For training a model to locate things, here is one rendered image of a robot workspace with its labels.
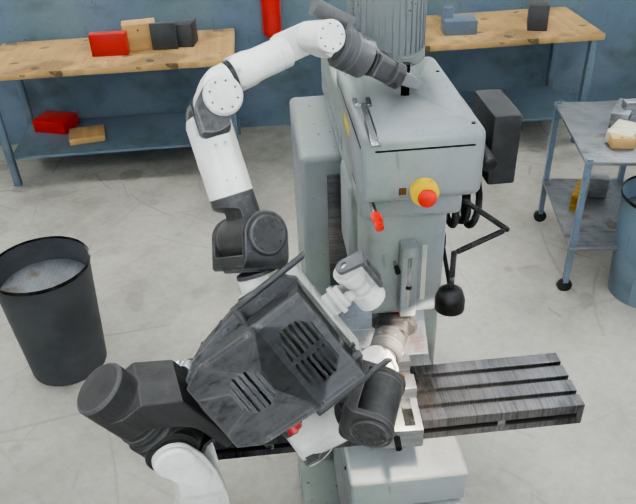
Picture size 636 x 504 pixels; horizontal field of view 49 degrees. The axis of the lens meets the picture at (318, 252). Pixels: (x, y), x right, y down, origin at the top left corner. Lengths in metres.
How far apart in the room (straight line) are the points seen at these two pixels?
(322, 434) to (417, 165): 0.61
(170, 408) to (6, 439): 2.30
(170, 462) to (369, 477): 0.77
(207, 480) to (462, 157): 0.85
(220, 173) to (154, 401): 0.45
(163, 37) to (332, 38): 4.02
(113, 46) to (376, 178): 4.12
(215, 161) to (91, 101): 4.90
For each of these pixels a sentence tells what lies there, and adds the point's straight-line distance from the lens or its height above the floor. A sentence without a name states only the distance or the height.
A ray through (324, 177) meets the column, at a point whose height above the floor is 1.49.
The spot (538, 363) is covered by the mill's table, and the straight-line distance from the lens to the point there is 2.35.
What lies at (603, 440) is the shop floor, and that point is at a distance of 3.46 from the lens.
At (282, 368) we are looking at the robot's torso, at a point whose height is 1.61.
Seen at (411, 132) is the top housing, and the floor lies 1.89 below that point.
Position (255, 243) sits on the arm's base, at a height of 1.77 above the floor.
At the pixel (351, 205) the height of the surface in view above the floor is 1.54.
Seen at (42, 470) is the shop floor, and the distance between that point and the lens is 3.46.
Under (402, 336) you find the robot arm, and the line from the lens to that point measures 1.86.
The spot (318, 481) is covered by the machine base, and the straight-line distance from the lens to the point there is 2.89.
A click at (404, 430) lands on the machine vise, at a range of 1.99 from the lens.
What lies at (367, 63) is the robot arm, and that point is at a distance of 1.52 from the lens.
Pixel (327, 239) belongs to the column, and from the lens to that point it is 2.23.
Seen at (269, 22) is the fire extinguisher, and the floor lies 0.92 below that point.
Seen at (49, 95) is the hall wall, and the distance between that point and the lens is 6.29.
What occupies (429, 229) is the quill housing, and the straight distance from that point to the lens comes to 1.71.
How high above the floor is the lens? 2.49
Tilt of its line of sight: 34 degrees down
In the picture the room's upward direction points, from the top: 3 degrees counter-clockwise
